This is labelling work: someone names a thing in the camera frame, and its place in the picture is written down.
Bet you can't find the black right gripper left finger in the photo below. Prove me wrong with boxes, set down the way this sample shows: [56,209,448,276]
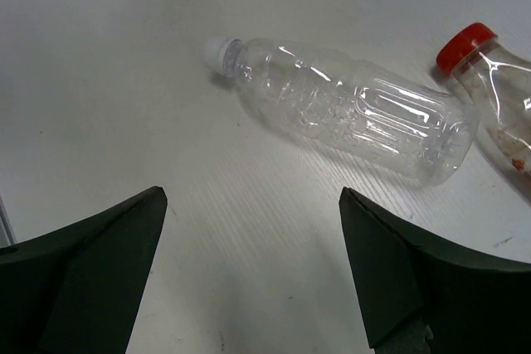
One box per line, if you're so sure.
[1,187,167,353]

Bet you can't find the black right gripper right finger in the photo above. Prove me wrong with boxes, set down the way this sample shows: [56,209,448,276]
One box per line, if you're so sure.
[339,188,530,353]

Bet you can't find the clear bottle small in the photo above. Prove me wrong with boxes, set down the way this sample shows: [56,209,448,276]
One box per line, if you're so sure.
[203,36,478,185]

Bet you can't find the red cap clear bottle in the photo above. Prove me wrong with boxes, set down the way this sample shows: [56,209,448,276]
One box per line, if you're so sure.
[436,22,530,177]

